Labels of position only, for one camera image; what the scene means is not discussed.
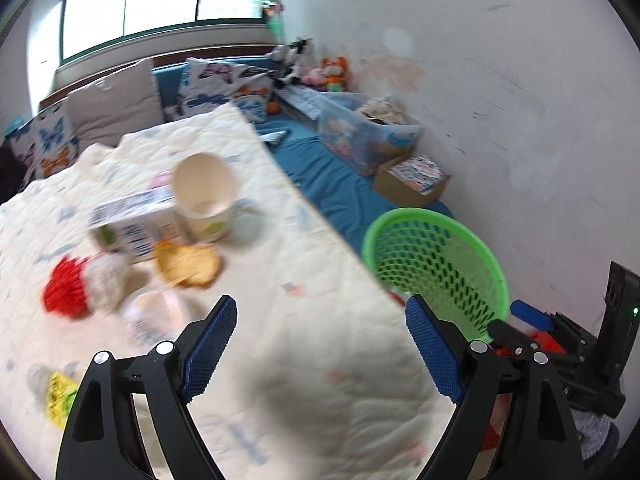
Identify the yellow label plastic bottle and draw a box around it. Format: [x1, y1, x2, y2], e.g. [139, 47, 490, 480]
[27, 362, 81, 428]

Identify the white blue milk carton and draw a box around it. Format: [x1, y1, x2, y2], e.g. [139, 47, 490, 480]
[89, 190, 188, 263]

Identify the beige pillow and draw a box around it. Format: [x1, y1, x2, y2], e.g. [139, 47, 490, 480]
[65, 59, 166, 148]

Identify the colourful picture book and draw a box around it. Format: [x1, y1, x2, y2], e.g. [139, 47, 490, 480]
[390, 156, 451, 195]

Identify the white paper cup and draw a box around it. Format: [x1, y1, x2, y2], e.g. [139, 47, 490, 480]
[172, 152, 238, 242]

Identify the white patterned pad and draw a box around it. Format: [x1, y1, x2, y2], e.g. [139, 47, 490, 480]
[277, 85, 326, 121]

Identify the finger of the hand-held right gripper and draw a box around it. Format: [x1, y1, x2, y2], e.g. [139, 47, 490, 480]
[510, 300, 585, 347]
[487, 321, 557, 360]

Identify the green hanging decoration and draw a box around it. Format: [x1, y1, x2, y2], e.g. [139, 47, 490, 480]
[257, 0, 288, 41]

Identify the green plastic basket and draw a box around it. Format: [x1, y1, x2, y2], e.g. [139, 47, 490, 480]
[362, 208, 510, 346]

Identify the blue mattress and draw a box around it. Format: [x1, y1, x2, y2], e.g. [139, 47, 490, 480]
[150, 57, 456, 261]

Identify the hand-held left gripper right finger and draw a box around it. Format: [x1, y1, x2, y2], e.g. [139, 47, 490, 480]
[405, 294, 585, 480]

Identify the brown bread slice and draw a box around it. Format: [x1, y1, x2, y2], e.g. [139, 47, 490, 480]
[152, 241, 222, 289]

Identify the large butterfly print pillow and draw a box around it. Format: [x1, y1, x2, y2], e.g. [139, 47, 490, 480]
[172, 57, 276, 123]

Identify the white quilted blanket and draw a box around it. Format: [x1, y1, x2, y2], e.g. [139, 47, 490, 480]
[0, 102, 463, 480]

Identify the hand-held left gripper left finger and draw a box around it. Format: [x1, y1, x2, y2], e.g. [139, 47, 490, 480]
[55, 294, 238, 480]

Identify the clear plastic storage box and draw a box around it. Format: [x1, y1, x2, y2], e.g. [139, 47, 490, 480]
[316, 92, 423, 177]

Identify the grey knit cloth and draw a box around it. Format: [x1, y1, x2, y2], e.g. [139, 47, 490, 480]
[575, 407, 621, 458]

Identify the brown wooden rail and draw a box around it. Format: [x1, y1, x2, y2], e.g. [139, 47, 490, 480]
[40, 47, 273, 106]

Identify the black white plush toy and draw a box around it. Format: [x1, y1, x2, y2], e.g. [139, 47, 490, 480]
[272, 39, 316, 86]

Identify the small butterfly print pillow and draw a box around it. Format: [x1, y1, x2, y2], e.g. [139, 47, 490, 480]
[10, 100, 81, 181]

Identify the clear plastic cup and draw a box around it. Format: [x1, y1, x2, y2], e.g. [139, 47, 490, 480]
[120, 287, 188, 356]

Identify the orange fox plush toy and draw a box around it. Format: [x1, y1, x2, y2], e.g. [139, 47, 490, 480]
[320, 56, 351, 92]

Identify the cardboard box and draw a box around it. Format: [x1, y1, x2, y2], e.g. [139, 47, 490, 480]
[372, 154, 453, 209]

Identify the red white fluffy ball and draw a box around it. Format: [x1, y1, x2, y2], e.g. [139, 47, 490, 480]
[42, 252, 132, 320]

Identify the window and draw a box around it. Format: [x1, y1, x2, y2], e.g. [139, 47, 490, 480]
[60, 0, 273, 63]

